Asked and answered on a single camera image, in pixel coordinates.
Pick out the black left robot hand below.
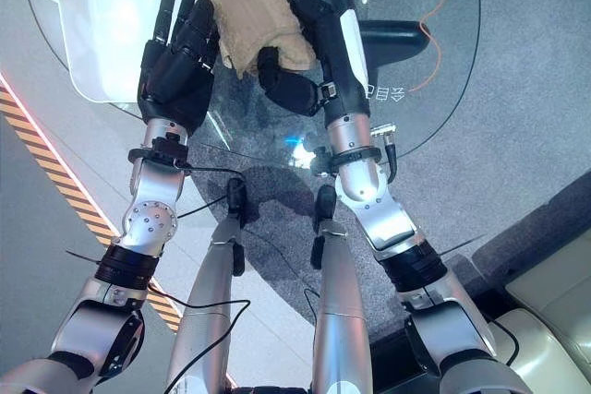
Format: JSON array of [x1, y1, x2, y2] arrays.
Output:
[[137, 0, 220, 138]]

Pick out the round glass table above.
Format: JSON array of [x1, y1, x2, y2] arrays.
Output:
[[18, 0, 480, 163]]

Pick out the orange black striped floor tape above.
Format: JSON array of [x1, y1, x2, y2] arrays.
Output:
[[0, 84, 182, 333]]

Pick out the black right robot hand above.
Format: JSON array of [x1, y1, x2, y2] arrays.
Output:
[[257, 0, 372, 119]]

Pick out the orange cable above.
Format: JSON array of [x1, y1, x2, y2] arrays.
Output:
[[366, 0, 452, 93]]

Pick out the silver robot leg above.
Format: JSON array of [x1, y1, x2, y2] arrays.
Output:
[[309, 185, 373, 394], [162, 176, 247, 394]]

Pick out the black table base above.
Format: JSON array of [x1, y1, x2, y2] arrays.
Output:
[[320, 0, 428, 69]]

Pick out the white frosted panel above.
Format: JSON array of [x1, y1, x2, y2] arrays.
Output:
[[21, 0, 200, 104]]

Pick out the silver left robot leg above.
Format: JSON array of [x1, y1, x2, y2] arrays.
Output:
[[162, 176, 247, 394]]

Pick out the cream sofa seat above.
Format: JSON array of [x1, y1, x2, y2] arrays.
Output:
[[475, 253, 591, 394]]

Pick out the silver right robot leg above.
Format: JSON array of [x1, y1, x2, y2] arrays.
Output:
[[309, 185, 373, 394]]

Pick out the beige cloth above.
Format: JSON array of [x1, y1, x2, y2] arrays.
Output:
[[186, 0, 320, 79]]

